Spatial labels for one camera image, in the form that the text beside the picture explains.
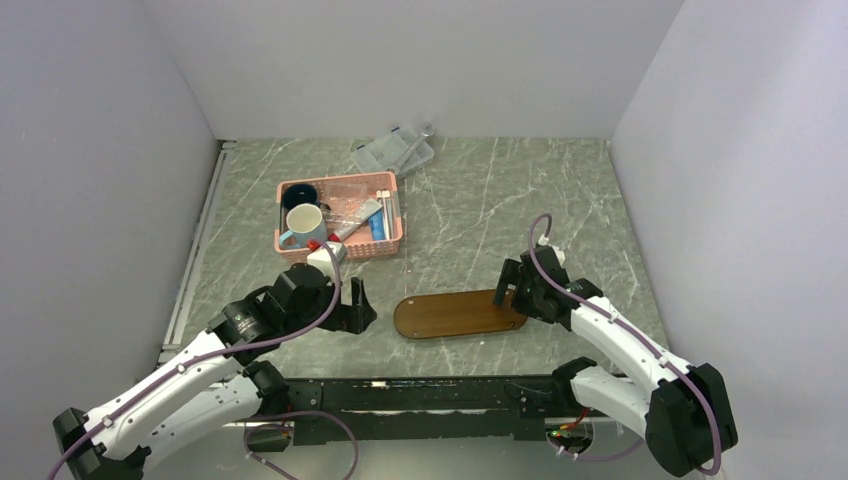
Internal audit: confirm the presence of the light blue mug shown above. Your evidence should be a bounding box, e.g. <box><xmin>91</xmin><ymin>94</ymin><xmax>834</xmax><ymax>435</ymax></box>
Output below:
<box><xmin>277</xmin><ymin>204</ymin><xmax>329</xmax><ymax>249</ymax></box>

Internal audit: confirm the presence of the pink plastic basket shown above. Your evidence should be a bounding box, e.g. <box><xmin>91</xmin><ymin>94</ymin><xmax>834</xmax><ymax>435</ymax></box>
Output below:
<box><xmin>274</xmin><ymin>172</ymin><xmax>404</xmax><ymax>263</ymax></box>

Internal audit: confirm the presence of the clear acrylic toothbrush holder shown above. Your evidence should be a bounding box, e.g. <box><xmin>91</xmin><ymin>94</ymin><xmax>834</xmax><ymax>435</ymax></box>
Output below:
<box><xmin>319</xmin><ymin>184</ymin><xmax>368</xmax><ymax>227</ymax></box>

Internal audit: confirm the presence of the dark blue mug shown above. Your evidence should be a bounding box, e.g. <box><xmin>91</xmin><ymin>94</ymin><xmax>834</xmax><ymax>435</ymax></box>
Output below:
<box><xmin>281</xmin><ymin>183</ymin><xmax>320</xmax><ymax>211</ymax></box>

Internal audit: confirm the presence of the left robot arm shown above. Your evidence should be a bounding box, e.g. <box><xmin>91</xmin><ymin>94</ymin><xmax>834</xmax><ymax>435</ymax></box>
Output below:
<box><xmin>48</xmin><ymin>263</ymin><xmax>377</xmax><ymax>479</ymax></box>

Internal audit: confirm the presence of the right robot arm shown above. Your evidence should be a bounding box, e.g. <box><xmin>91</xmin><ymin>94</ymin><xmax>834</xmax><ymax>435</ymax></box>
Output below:
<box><xmin>493</xmin><ymin>245</ymin><xmax>738</xmax><ymax>477</ymax></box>

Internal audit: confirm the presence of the oval wooden tray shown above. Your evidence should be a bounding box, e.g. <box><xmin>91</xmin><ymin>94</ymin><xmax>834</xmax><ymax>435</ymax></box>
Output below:
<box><xmin>393</xmin><ymin>289</ymin><xmax>528</xmax><ymax>340</ymax></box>

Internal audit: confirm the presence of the blue toothpaste tube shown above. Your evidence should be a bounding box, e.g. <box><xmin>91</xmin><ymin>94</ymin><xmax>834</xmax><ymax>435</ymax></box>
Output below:
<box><xmin>368</xmin><ymin>210</ymin><xmax>387</xmax><ymax>242</ymax></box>

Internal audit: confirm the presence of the white toothpaste tube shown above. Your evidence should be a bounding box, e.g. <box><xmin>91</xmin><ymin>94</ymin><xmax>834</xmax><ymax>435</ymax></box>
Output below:
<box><xmin>328</xmin><ymin>198</ymin><xmax>382</xmax><ymax>243</ymax></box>

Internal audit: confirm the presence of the white toothbrush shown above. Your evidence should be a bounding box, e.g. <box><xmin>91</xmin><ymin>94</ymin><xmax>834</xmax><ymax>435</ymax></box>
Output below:
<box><xmin>376</xmin><ymin>190</ymin><xmax>395</xmax><ymax>240</ymax></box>

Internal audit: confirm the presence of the pink toothbrush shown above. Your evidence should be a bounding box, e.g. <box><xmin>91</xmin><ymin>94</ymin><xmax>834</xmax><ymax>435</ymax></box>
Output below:
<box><xmin>383</xmin><ymin>190</ymin><xmax>399</xmax><ymax>240</ymax></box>

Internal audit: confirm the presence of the clear plastic box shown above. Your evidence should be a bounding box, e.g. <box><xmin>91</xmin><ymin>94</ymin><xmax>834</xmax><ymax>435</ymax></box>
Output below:
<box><xmin>349</xmin><ymin>127</ymin><xmax>435</xmax><ymax>178</ymax></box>

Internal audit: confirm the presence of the silver wrench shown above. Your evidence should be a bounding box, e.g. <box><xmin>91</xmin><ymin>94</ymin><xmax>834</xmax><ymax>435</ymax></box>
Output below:
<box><xmin>387</xmin><ymin>124</ymin><xmax>437</xmax><ymax>174</ymax></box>

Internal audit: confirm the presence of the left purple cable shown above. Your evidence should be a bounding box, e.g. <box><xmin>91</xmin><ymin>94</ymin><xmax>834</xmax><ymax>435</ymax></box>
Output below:
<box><xmin>46</xmin><ymin>243</ymin><xmax>343</xmax><ymax>480</ymax></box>

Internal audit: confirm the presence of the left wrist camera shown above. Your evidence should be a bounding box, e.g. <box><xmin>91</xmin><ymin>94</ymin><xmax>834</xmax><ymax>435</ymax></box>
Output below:
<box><xmin>306</xmin><ymin>240</ymin><xmax>347</xmax><ymax>277</ymax></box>

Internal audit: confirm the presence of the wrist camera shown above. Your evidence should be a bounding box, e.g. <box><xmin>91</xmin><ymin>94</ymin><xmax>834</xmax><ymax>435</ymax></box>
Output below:
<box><xmin>306</xmin><ymin>240</ymin><xmax>347</xmax><ymax>277</ymax></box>
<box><xmin>536</xmin><ymin>235</ymin><xmax>565</xmax><ymax>267</ymax></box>

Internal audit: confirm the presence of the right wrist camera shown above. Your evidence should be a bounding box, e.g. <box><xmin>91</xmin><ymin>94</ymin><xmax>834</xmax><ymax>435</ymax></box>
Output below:
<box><xmin>536</xmin><ymin>235</ymin><xmax>565</xmax><ymax>267</ymax></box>

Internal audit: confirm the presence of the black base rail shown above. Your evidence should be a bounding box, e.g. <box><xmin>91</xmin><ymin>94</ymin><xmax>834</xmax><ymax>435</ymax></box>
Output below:
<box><xmin>251</xmin><ymin>375</ymin><xmax>594</xmax><ymax>452</ymax></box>

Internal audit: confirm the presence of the aluminium side rail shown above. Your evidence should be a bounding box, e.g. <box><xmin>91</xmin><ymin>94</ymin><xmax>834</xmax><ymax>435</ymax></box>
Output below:
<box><xmin>156</xmin><ymin>140</ymin><xmax>237</xmax><ymax>367</ymax></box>

